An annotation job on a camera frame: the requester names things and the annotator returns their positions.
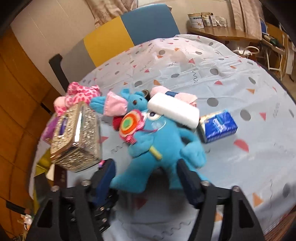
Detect wooden side table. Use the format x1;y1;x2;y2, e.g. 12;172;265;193
187;24;260;43

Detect pink spotted plush toy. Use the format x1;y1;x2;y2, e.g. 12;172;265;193
54;82;101;116

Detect white tin can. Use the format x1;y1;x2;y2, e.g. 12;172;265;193
188;13;204;29

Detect small tape roll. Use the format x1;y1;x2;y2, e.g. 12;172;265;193
142;89;149;98

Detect patterned light blue tablecloth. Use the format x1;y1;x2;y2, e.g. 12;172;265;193
69;35;295;240

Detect multicolour fabric chair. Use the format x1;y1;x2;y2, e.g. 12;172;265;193
49;4;180;90

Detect gold ornate tissue box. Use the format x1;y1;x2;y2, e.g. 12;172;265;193
50;101;102;172

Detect pink rolled towel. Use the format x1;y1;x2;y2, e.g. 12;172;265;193
149;85;198;107

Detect blue Tempo tissue pack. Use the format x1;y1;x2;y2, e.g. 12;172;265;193
198;110;238;143

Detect purple snack box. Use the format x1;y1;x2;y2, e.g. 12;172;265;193
41;114;59;144

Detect small blue plush bear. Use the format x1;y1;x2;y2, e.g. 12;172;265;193
89;88;148;116

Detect beige patterned curtain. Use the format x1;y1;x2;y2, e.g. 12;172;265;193
85;0;138;28

